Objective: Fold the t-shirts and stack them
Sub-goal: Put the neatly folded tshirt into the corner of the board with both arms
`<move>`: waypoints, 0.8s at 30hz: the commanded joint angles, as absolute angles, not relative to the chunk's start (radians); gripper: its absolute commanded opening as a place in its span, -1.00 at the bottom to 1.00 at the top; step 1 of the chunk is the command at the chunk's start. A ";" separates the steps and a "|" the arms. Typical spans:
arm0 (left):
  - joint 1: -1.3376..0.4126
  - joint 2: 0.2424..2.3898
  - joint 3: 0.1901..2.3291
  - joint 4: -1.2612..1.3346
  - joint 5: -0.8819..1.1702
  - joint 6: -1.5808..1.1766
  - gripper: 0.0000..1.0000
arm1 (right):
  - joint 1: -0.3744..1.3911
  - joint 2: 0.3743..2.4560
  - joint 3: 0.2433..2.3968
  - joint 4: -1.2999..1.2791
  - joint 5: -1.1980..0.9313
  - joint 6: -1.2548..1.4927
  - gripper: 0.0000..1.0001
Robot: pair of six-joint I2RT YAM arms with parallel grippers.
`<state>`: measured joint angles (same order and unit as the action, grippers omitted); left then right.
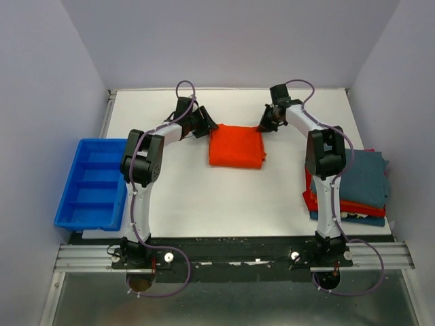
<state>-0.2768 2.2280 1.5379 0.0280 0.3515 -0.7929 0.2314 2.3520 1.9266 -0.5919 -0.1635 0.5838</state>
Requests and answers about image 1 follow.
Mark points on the folded red t shirt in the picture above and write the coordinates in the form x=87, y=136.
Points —
x=347, y=206

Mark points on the blue plastic bin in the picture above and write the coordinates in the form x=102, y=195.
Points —
x=95, y=191

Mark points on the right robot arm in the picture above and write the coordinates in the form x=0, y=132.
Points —
x=325, y=160

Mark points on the aluminium frame rail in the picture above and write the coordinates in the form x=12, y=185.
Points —
x=71, y=259

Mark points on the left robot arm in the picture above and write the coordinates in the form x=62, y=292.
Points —
x=141, y=165

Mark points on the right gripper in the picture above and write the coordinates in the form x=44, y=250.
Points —
x=264, y=126

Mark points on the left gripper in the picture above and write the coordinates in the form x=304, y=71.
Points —
x=206, y=123

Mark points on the folded teal t shirt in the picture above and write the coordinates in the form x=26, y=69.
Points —
x=365, y=182

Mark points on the black mounting base rail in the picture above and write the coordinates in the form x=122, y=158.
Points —
x=230, y=259

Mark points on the orange t shirt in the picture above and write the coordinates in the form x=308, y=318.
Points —
x=236, y=147

